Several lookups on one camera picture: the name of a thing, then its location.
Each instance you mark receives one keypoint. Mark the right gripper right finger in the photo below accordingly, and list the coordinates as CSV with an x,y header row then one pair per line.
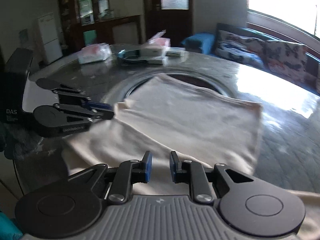
x,y
191,173

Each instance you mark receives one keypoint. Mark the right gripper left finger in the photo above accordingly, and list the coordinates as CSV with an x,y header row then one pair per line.
x,y
129,173

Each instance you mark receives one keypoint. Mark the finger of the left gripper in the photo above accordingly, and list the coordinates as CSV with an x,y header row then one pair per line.
x,y
60,88
93,110

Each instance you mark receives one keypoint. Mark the cream sweatshirt garment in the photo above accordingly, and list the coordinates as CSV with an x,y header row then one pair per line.
x,y
167,115

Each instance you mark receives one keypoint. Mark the white refrigerator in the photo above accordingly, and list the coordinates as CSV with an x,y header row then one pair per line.
x,y
46,38

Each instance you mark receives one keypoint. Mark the soft pack pink tissues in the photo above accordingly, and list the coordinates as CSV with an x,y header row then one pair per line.
x,y
94,53

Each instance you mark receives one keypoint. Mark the teal black smartwatch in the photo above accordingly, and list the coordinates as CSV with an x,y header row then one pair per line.
x,y
130,58

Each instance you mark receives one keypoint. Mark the dark wooden display shelf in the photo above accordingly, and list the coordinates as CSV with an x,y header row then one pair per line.
x,y
79,20

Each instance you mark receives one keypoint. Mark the pink white tissue box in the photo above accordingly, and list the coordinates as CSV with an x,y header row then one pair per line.
x,y
156,45

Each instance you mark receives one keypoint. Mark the dark wooden side cabinet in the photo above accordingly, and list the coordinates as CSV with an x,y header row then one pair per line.
x,y
117,30

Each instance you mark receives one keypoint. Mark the round black induction cooktop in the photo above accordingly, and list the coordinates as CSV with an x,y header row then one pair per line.
x,y
187,78

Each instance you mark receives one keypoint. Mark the blue sofa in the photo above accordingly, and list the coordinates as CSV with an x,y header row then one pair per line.
x,y
205,43

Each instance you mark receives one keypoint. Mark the dark wooden door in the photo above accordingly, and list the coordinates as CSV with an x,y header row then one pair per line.
x,y
175,17

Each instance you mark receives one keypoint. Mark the flat butterfly pillow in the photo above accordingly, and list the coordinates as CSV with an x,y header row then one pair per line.
x,y
240,49

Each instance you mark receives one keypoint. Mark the upright butterfly pillow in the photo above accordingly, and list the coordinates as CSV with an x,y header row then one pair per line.
x,y
287,59

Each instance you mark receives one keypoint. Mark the window with green frame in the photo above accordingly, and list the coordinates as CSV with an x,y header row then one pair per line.
x,y
303,14

